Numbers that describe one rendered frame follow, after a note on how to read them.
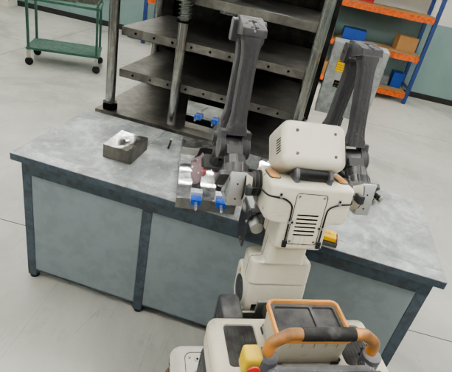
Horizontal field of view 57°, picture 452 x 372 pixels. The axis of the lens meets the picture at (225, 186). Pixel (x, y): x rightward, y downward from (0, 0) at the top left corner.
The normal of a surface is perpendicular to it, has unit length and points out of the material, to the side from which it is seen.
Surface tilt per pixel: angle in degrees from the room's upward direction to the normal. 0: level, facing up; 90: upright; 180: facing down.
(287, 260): 82
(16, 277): 0
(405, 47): 90
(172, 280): 90
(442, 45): 90
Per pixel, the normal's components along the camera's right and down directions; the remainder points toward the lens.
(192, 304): -0.24, 0.44
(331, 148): 0.23, -0.19
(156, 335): 0.18, -0.85
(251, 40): 0.18, 0.37
